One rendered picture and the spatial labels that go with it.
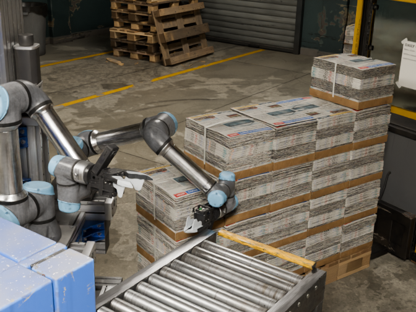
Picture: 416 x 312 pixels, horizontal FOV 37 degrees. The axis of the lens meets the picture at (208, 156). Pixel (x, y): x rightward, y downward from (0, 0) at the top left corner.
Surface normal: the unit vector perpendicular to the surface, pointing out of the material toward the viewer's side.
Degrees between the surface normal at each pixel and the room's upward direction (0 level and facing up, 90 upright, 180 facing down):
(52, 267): 0
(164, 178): 1
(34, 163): 90
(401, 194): 90
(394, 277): 0
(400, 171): 90
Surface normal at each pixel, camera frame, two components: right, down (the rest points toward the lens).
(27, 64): -0.04, 0.36
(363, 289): 0.03, -0.93
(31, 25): 0.30, 0.44
